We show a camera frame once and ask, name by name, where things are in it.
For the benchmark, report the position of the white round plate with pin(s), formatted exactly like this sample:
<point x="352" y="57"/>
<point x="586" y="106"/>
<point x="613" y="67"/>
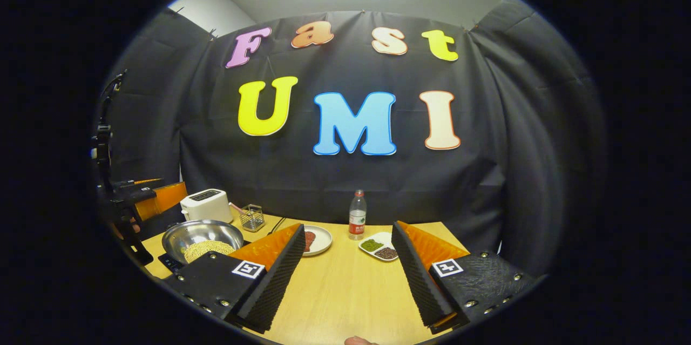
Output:
<point x="323" y="239"/>

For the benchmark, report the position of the black backdrop cloth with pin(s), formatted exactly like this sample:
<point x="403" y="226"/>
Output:
<point x="486" y="183"/>

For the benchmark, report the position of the white divided dish of beans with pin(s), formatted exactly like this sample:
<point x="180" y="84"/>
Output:
<point x="378" y="247"/>

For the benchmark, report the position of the clear plastic water bottle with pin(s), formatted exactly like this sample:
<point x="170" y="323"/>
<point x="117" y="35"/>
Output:
<point x="357" y="218"/>

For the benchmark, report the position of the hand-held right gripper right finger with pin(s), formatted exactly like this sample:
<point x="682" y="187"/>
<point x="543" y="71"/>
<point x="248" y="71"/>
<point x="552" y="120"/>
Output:
<point x="421" y="285"/>

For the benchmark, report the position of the white toaster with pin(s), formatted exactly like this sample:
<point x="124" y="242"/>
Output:
<point x="207" y="205"/>

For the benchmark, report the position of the brown meat patty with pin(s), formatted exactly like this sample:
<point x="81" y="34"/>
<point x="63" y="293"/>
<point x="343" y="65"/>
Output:
<point x="310" y="241"/>

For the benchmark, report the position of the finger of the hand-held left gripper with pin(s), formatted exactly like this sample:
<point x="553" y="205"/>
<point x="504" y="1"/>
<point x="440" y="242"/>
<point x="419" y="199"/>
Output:
<point x="137" y="182"/>
<point x="162" y="199"/>

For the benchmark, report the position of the pink spoon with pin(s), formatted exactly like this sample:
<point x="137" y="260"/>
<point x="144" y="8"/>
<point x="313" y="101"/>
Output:
<point x="235" y="207"/>

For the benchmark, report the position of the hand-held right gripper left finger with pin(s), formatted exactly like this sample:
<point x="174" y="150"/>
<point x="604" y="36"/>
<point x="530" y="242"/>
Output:
<point x="278" y="285"/>

